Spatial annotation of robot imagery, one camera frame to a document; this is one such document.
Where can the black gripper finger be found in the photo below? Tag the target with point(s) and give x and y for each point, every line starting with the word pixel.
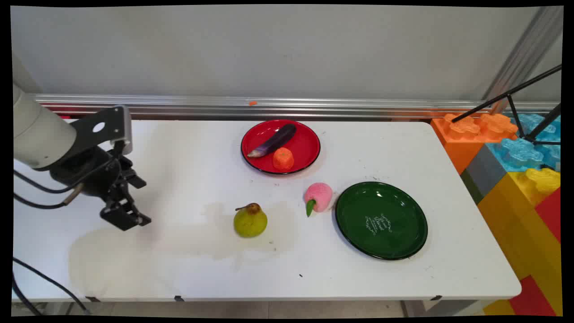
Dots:
pixel 135 180
pixel 120 217

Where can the red round plate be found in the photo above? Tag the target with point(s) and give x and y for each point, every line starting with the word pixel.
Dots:
pixel 305 148

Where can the grey giant building block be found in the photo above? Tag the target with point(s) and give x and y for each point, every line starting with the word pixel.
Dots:
pixel 482 172

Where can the red giant building block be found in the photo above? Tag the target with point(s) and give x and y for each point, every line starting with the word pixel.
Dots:
pixel 550 213
pixel 533 298

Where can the purple toy eggplant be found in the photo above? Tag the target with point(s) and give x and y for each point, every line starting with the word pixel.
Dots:
pixel 277 140

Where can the orange giant building block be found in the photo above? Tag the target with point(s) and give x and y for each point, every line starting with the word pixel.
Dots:
pixel 462 134

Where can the black tripod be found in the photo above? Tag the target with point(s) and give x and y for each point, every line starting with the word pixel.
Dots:
pixel 515 110

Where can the orange toy tangerine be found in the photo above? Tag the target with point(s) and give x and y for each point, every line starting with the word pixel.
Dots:
pixel 283 159

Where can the dark green round plate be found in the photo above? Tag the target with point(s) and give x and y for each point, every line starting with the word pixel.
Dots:
pixel 381 220

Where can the green toy pear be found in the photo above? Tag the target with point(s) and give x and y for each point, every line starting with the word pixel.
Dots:
pixel 250 222

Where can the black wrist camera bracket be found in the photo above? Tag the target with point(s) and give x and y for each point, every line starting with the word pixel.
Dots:
pixel 112 128

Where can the pink toy peach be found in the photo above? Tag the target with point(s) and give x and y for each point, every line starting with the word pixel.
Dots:
pixel 319 196

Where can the blue giant building block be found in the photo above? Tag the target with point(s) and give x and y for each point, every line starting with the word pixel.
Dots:
pixel 520 152

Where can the aluminium rail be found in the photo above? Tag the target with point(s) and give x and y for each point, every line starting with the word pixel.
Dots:
pixel 314 107

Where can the yellow giant building block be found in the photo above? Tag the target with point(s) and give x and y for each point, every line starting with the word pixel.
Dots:
pixel 524 224

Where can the aluminium post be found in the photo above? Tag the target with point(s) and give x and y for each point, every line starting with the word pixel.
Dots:
pixel 524 58

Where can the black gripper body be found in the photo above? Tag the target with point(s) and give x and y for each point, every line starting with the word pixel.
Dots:
pixel 92 175

